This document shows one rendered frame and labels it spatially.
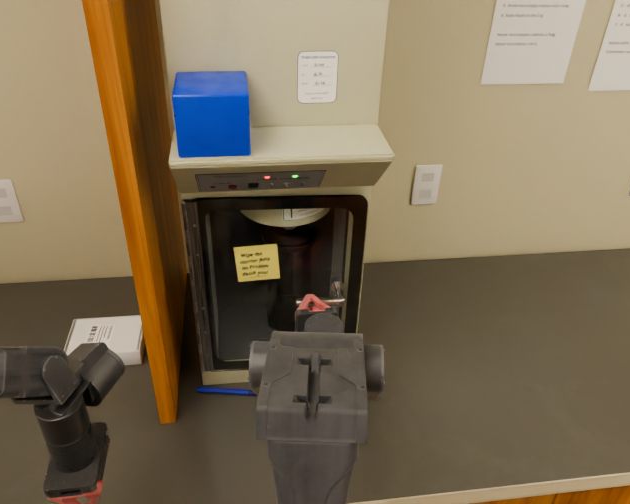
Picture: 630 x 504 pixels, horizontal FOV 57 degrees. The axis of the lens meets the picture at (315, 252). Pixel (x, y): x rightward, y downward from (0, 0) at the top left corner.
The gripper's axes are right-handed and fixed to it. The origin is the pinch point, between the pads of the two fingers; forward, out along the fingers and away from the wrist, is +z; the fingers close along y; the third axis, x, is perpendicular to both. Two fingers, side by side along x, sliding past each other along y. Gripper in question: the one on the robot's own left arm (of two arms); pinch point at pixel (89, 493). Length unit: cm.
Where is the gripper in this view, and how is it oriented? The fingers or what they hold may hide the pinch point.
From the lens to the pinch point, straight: 95.6
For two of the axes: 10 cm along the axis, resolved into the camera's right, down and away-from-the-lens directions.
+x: -9.9, 0.6, -1.3
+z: -0.3, 8.2, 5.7
